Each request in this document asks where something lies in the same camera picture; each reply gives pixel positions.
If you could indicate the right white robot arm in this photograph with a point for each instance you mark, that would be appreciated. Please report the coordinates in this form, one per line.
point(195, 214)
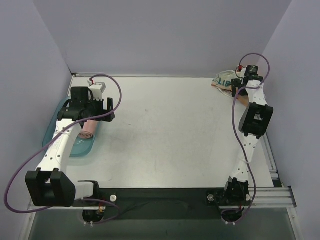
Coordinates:
point(252, 125)

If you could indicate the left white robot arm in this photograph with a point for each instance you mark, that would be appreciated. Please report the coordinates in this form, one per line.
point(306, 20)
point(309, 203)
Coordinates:
point(49, 185)

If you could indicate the white rabbit print towel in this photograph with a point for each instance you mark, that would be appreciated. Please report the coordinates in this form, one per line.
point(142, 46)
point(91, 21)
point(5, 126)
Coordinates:
point(223, 80)

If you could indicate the teal plastic tray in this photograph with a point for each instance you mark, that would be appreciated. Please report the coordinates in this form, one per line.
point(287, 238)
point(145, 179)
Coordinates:
point(81, 147)

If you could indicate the orange polka dot towel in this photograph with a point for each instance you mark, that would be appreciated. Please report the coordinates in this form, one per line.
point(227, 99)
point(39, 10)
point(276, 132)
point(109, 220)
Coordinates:
point(244, 100)

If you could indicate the pink rolled towel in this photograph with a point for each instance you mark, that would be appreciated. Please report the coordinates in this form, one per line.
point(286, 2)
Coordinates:
point(88, 130)

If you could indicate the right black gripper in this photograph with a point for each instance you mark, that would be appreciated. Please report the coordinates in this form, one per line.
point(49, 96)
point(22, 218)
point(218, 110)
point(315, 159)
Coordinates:
point(236, 85)

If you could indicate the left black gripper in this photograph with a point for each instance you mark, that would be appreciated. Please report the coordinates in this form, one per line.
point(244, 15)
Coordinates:
point(106, 110)

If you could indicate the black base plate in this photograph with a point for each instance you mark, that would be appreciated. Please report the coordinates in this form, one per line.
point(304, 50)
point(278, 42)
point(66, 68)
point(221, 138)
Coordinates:
point(164, 204)

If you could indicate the aluminium front rail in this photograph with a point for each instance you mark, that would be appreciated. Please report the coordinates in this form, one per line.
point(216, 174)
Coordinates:
point(274, 197)

